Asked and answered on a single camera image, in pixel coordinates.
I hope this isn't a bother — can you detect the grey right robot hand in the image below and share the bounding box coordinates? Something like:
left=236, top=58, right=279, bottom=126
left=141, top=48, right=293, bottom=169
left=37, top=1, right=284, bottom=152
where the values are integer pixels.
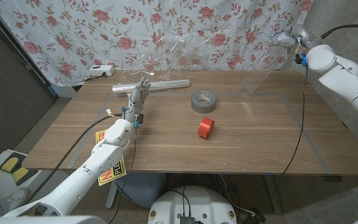
left=267, top=24, right=321, bottom=50

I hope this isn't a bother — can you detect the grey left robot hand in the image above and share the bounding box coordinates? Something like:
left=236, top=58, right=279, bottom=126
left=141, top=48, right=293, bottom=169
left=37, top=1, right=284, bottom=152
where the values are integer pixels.
left=123, top=77, right=152, bottom=124

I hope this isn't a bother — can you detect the red tape roll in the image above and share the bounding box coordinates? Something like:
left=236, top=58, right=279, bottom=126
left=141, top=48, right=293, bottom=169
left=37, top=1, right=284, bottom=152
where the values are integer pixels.
left=197, top=117, right=215, bottom=139

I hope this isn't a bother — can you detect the white power strip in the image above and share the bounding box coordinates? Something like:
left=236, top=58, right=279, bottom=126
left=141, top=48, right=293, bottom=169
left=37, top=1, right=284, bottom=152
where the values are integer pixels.
left=89, top=65, right=116, bottom=77

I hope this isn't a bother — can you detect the yellow new driver sign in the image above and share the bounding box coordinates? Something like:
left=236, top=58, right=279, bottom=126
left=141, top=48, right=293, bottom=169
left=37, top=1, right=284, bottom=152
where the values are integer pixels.
left=94, top=129, right=127, bottom=187

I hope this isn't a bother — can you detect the blue grey stool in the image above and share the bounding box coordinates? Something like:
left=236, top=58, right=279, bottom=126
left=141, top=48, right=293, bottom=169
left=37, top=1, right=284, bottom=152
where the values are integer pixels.
left=116, top=172, right=167, bottom=208

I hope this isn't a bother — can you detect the floral backdrop cloth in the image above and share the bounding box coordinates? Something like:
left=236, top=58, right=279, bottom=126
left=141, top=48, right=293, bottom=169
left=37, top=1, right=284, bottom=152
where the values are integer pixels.
left=0, top=0, right=313, bottom=87

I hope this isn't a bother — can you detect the grey table leg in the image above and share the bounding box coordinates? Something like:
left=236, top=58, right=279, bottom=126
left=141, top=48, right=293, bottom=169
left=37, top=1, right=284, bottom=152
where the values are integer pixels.
left=105, top=180, right=119, bottom=209
left=263, top=174, right=283, bottom=215

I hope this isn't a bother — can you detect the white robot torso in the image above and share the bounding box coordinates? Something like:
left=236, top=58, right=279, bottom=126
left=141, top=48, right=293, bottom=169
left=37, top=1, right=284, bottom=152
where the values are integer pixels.
left=147, top=185, right=238, bottom=224

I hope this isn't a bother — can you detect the white sneaker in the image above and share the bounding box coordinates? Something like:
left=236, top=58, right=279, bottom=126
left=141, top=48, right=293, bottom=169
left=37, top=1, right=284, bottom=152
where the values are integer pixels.
left=0, top=187, right=29, bottom=217

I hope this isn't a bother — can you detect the black plug adapter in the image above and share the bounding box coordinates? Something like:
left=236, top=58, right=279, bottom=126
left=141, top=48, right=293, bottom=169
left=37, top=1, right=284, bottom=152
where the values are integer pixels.
left=247, top=211, right=265, bottom=224

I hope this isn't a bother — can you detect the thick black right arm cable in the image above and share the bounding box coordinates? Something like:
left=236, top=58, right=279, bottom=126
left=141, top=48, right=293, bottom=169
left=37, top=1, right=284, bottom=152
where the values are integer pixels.
left=320, top=24, right=358, bottom=40

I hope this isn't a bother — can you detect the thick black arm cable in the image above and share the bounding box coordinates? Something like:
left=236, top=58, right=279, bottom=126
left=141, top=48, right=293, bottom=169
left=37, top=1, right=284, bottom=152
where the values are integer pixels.
left=26, top=113, right=124, bottom=200
left=320, top=24, right=358, bottom=40

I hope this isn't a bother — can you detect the black power strip cable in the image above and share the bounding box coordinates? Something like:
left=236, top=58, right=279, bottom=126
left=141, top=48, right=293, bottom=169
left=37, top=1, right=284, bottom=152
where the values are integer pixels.
left=84, top=72, right=107, bottom=82

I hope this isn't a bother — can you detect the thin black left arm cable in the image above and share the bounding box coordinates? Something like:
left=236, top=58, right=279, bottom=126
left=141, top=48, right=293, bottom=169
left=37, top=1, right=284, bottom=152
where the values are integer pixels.
left=106, top=124, right=139, bottom=224

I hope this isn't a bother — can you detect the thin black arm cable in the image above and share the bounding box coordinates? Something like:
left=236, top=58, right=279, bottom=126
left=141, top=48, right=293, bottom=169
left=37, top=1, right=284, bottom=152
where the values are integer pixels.
left=106, top=124, right=139, bottom=224
left=280, top=65, right=309, bottom=178

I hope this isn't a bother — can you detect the grey duct tape roll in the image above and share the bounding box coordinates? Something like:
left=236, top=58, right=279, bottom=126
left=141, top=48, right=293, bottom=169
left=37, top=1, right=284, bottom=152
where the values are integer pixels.
left=190, top=90, right=218, bottom=114

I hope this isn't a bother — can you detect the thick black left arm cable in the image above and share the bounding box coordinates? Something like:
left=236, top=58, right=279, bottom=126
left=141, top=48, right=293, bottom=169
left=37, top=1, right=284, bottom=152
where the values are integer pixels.
left=26, top=113, right=124, bottom=200

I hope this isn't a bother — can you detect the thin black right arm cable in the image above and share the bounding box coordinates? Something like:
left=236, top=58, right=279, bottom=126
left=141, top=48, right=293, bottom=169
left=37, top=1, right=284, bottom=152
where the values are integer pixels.
left=280, top=65, right=309, bottom=178

